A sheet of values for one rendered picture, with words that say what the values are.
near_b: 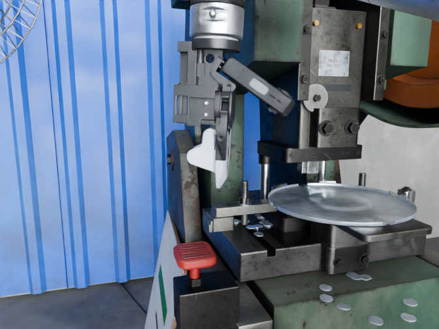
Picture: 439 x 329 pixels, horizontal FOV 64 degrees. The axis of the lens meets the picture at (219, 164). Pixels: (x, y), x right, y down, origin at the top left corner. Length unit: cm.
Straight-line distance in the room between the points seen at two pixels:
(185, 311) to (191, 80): 34
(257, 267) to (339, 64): 44
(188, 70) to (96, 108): 137
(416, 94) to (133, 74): 129
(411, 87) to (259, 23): 55
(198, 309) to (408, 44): 65
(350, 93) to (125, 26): 132
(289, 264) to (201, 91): 41
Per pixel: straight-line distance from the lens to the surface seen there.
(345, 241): 75
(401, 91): 112
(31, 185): 191
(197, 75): 51
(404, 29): 84
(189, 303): 57
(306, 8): 73
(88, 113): 186
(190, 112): 50
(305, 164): 84
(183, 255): 54
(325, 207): 72
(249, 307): 65
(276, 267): 73
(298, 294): 69
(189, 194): 101
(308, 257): 75
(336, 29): 79
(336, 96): 79
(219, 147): 49
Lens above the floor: 99
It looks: 10 degrees down
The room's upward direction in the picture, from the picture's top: straight up
